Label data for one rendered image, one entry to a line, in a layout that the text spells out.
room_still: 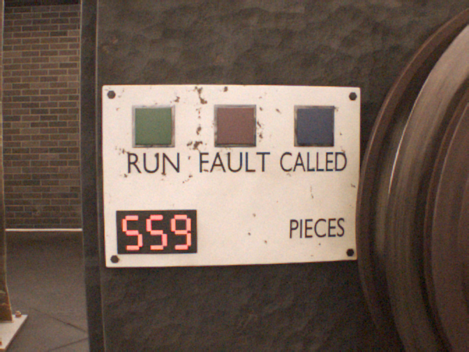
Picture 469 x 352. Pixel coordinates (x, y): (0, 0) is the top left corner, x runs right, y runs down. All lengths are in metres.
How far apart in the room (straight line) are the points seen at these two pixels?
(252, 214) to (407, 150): 0.18
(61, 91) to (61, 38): 0.62
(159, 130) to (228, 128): 0.07
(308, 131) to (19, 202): 6.31
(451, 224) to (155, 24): 0.34
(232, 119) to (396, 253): 0.21
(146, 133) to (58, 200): 6.15
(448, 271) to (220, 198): 0.23
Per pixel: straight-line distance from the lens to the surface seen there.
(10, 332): 3.42
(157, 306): 0.60
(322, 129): 0.57
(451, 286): 0.48
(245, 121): 0.55
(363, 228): 0.53
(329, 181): 0.58
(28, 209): 6.78
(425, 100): 0.47
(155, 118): 0.55
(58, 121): 6.63
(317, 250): 0.59
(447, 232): 0.47
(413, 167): 0.47
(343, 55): 0.61
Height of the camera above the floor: 1.20
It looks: 5 degrees down
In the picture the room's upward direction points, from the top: straight up
